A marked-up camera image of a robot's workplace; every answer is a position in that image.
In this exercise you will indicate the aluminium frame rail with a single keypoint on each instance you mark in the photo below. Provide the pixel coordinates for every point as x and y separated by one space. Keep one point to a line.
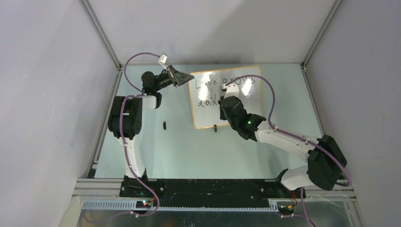
105 101

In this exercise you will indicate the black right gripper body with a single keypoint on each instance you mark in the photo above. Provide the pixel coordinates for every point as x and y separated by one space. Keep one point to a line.
223 117

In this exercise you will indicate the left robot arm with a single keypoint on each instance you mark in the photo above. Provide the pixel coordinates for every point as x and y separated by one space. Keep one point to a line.
125 118

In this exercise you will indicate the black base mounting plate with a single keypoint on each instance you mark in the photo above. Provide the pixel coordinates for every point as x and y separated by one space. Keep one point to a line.
208 193

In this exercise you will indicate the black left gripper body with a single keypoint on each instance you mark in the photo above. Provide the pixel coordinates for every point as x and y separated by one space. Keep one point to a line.
164 80

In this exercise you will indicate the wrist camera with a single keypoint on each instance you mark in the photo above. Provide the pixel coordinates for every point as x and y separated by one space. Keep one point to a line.
230 90
162 59

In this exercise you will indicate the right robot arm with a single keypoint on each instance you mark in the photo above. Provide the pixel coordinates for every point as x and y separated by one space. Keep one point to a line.
324 160

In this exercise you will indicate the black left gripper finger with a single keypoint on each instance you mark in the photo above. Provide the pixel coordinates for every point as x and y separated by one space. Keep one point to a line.
181 78
172 69

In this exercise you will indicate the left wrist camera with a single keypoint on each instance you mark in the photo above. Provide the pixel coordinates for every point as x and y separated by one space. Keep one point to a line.
162 59

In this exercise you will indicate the yellow framed whiteboard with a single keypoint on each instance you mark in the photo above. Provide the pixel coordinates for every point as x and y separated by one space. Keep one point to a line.
205 91

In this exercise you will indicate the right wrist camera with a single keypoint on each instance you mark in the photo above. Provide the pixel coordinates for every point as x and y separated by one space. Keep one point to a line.
230 90

